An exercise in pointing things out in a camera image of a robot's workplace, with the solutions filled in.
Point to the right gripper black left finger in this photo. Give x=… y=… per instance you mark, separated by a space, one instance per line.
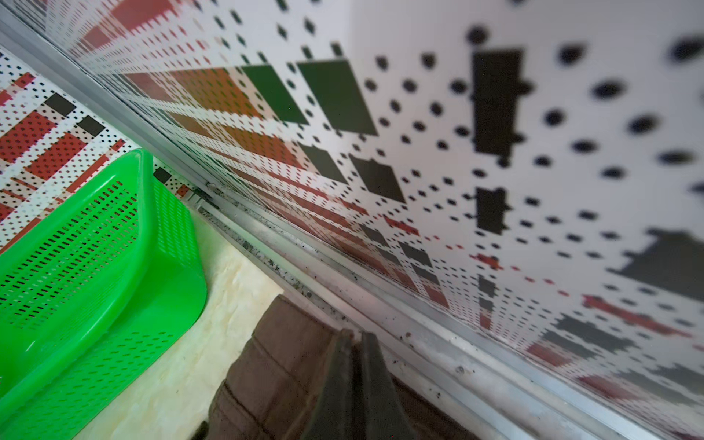
x=333 y=415

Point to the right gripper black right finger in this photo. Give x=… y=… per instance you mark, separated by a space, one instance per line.
x=381 y=407

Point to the brown trousers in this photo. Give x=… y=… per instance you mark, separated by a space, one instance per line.
x=271 y=390

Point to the green plastic basket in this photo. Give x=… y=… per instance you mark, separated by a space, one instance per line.
x=92 y=296

